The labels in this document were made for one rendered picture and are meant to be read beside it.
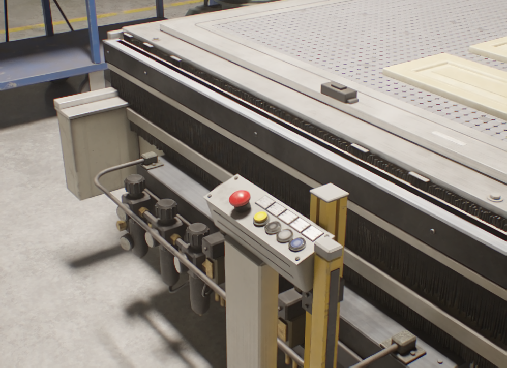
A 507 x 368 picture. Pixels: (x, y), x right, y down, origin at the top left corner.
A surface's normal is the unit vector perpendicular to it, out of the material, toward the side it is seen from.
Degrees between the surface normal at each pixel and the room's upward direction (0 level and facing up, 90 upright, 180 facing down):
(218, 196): 18
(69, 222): 0
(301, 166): 90
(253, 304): 90
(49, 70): 0
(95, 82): 90
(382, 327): 0
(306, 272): 90
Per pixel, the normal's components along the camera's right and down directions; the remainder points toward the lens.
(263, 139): -0.81, 0.26
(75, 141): 0.58, 0.36
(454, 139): 0.00, -0.89
